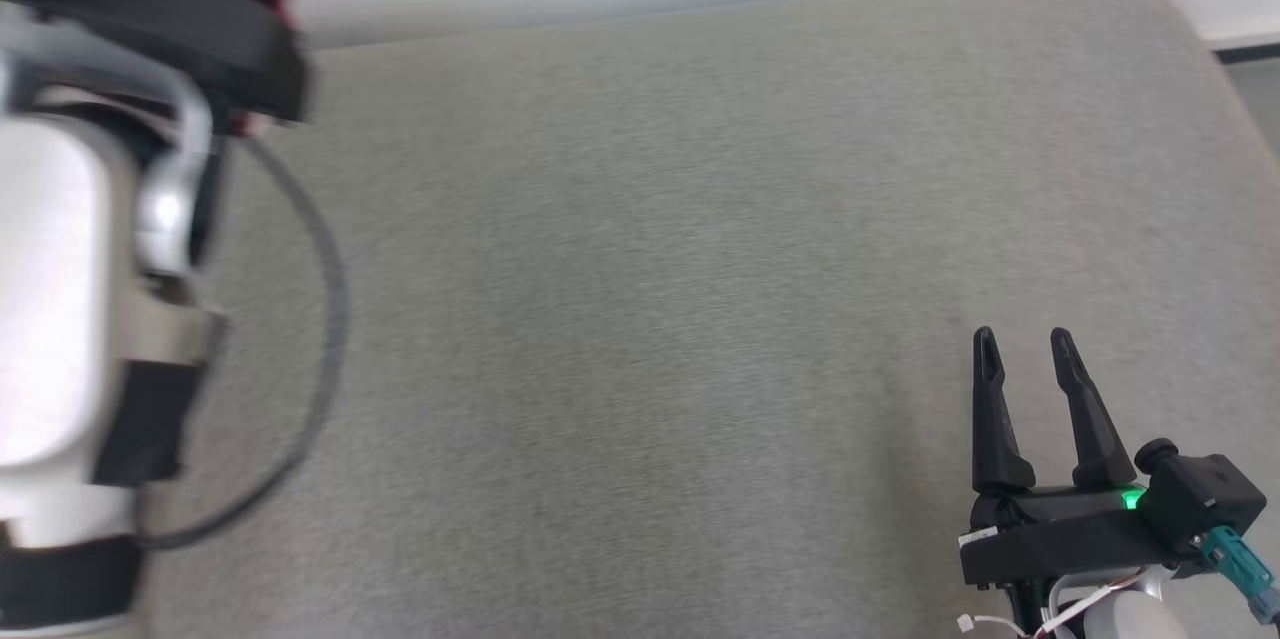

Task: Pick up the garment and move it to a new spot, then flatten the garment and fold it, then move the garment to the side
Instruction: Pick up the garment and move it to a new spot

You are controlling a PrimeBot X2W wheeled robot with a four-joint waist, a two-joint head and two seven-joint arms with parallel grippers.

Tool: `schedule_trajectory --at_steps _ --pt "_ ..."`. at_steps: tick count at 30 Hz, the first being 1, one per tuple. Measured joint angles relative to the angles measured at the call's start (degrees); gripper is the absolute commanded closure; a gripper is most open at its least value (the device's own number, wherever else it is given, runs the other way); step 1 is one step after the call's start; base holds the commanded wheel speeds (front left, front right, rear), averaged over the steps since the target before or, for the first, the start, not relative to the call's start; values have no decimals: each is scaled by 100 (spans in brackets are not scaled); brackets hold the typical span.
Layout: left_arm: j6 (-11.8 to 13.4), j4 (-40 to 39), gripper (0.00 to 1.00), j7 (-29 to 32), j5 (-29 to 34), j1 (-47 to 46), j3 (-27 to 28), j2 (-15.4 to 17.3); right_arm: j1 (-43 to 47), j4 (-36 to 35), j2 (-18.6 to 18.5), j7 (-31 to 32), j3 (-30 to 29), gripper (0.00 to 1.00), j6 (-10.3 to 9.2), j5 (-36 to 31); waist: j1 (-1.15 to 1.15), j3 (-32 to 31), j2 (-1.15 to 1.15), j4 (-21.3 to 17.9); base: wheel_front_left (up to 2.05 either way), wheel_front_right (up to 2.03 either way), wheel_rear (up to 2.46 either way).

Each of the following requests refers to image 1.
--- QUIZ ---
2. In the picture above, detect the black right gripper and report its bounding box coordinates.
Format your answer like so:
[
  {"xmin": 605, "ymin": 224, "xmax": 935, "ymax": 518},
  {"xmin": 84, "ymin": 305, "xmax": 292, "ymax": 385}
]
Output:
[{"xmin": 958, "ymin": 327, "xmax": 1198, "ymax": 590}]

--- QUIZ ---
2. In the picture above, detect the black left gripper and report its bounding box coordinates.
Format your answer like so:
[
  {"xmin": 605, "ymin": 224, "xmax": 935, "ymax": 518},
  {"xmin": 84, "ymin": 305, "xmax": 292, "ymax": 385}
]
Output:
[{"xmin": 0, "ymin": 0, "xmax": 311, "ymax": 125}]

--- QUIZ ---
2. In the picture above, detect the grey fabric sofa cushion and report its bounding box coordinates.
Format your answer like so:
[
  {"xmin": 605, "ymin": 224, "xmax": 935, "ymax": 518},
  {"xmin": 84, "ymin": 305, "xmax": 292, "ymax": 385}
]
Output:
[{"xmin": 130, "ymin": 0, "xmax": 1280, "ymax": 639}]

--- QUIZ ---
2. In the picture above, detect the white red wire bundle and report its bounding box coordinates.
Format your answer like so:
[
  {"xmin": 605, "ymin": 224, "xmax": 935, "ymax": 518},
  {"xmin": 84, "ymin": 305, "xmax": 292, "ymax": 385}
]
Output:
[{"xmin": 955, "ymin": 567, "xmax": 1147, "ymax": 639}]

